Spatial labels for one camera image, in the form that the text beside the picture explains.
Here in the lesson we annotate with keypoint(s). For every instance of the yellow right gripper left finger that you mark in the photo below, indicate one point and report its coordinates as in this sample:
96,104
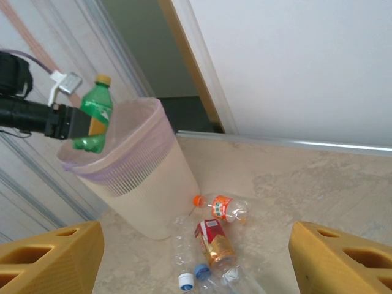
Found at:
46,263

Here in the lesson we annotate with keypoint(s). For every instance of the red gold label bottle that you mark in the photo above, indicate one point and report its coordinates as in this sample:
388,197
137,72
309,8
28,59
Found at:
214,242

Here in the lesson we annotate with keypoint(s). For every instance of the green bottle yellow cap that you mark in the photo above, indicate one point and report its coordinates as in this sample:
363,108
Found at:
98,104

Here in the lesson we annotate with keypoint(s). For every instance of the cream ribbed waste bin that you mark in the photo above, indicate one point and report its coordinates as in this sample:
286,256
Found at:
147,199

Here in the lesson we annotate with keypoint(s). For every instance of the pink translucent bin liner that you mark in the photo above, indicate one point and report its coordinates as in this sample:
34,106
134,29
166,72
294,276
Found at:
144,137

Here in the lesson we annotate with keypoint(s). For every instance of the clear crushed plastic bottle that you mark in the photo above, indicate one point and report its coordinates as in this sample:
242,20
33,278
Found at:
183,245

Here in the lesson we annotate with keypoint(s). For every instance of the orange cap orange label bottle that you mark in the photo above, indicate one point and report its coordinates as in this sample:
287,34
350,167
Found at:
220,208

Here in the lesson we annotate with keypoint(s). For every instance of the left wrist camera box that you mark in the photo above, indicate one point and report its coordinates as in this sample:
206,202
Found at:
69,82

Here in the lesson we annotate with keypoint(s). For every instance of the blue cap colourful label bottle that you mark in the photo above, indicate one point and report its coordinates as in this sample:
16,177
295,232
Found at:
202,271

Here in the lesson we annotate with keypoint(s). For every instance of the wooden door frame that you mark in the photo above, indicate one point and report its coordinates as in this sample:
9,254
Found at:
189,61

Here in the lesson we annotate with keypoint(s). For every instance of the clear bottle white cap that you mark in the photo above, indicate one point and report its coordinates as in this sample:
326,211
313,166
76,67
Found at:
242,284

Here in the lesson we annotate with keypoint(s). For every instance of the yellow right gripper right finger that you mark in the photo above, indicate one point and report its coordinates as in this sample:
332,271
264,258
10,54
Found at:
343,263

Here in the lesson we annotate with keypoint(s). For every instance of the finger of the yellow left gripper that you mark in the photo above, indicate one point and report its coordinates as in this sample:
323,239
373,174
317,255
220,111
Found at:
98,127

